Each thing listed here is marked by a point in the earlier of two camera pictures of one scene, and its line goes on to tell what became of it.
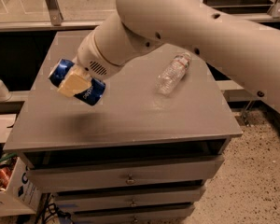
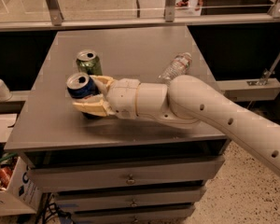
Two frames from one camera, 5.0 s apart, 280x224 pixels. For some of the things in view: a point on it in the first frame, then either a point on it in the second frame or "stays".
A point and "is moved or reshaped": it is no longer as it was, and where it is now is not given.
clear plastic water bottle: x=173 y=74 stays
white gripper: x=91 y=60 -> x=122 y=97
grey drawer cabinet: x=143 y=155 stays
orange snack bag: x=2 y=176 stays
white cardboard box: x=16 y=200 stays
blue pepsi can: x=92 y=95 is moved or reshaped
